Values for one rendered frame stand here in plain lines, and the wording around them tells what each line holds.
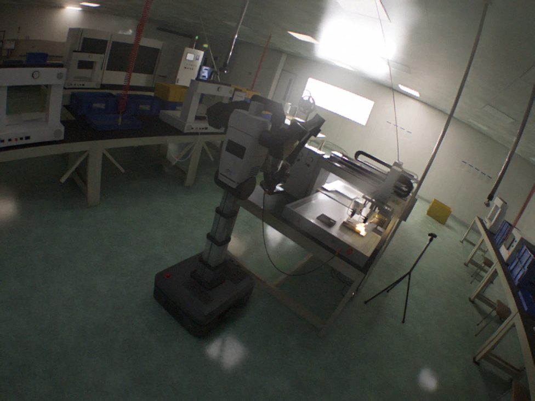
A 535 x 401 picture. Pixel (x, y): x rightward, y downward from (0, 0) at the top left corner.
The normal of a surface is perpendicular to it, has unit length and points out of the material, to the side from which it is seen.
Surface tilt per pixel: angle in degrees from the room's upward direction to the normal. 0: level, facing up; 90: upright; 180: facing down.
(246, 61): 90
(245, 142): 90
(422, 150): 90
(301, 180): 90
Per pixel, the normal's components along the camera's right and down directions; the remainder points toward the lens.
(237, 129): -0.52, 0.21
